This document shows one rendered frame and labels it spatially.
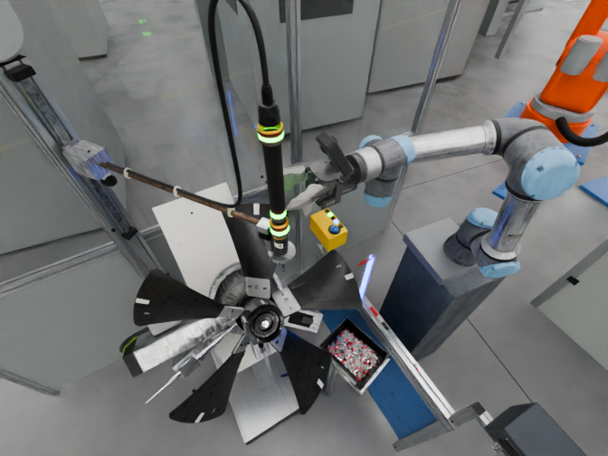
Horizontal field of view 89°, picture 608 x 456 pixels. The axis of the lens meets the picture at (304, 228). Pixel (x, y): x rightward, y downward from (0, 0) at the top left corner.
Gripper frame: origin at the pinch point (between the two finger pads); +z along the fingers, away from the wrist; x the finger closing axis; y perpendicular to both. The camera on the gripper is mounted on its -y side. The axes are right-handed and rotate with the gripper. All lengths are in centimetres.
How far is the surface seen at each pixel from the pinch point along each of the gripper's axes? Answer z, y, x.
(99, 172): 35, 14, 46
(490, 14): -587, 133, 351
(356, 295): -22, 53, -8
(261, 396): 20, 160, 5
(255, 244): 3.6, 30.7, 12.6
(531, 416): -35, 42, -59
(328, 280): -15, 49, 0
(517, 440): -29, 43, -61
